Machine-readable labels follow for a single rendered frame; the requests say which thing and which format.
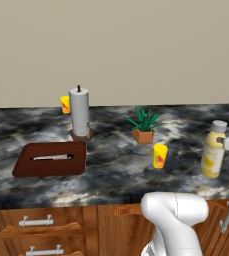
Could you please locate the yellow bottle with grey cap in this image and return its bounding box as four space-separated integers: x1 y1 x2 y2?
200 119 228 179

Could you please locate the yellow cup with red print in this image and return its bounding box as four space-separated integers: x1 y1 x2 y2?
152 143 169 170
59 95 72 115

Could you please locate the green plant in brown pot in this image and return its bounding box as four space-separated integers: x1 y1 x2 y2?
125 106 164 145

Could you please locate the wooden cupboard door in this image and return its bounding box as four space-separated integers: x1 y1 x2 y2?
191 199 229 256
97 203 156 256

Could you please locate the brown paper towel holder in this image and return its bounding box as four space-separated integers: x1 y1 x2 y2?
69 84 96 143

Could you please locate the grey paper towel roll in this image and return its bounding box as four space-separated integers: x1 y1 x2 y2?
68 87 90 138

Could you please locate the wooden drawer front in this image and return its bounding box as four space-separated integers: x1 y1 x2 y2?
0 233 99 256
0 205 99 242

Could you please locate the brown tissue box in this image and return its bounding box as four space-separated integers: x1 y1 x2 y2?
11 141 88 178

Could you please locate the white tissue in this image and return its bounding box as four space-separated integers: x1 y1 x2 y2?
32 153 70 162

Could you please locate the silver cupboard door handle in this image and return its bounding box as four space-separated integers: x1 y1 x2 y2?
218 200 229 235

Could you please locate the silver drawer handle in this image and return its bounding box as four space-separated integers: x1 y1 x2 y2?
25 244 65 256
18 214 55 228

